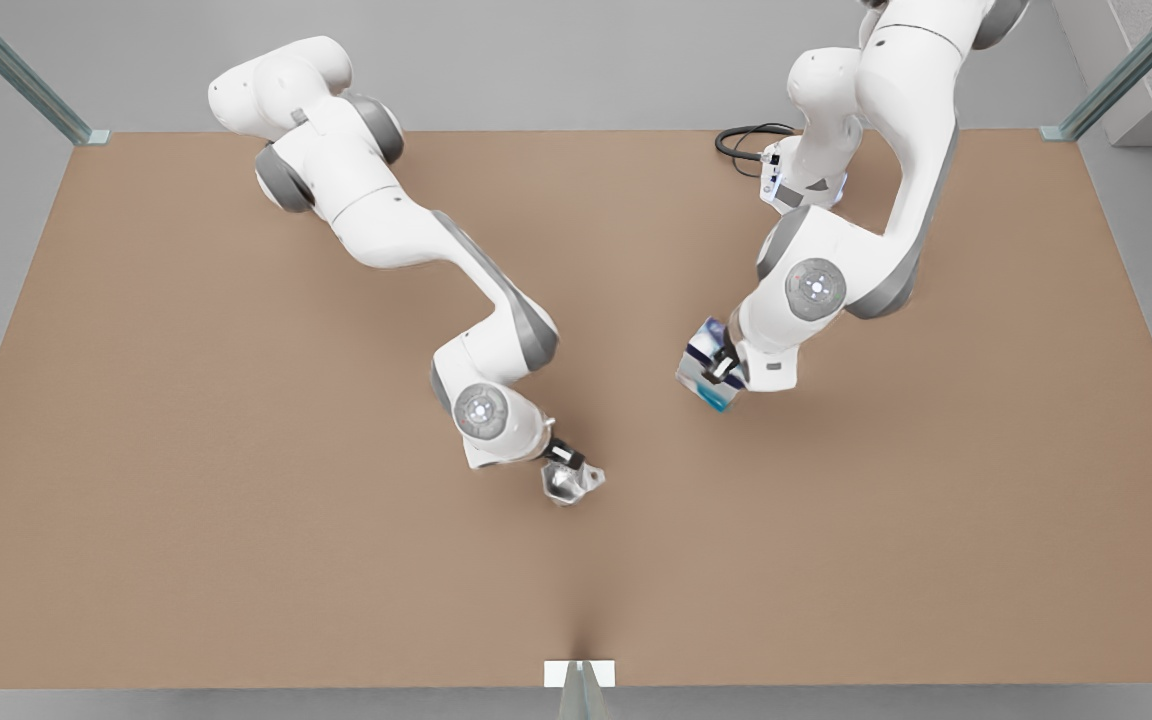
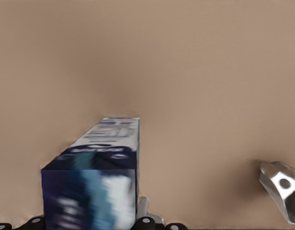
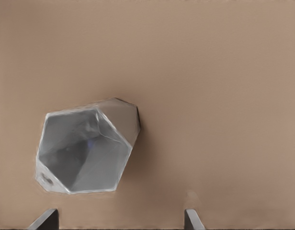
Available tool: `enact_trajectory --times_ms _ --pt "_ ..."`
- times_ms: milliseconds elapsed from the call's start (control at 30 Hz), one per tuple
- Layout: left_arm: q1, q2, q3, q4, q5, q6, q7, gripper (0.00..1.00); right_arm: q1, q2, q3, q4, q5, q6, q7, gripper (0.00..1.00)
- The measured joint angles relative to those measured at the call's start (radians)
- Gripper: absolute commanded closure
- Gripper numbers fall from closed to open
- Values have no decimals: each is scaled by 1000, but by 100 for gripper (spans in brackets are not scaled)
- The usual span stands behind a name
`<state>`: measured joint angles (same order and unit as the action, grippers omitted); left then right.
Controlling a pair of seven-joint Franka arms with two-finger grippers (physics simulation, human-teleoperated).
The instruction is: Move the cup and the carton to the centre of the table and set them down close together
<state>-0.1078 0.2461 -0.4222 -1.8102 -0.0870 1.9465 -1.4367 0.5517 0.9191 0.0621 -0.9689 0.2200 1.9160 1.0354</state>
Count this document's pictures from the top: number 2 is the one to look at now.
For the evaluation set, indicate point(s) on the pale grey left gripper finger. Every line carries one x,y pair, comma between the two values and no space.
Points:
143,209

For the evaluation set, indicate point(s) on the blue and white printed box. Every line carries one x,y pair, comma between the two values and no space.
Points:
94,187

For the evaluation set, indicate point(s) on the silver frame post foot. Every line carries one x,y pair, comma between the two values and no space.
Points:
282,189

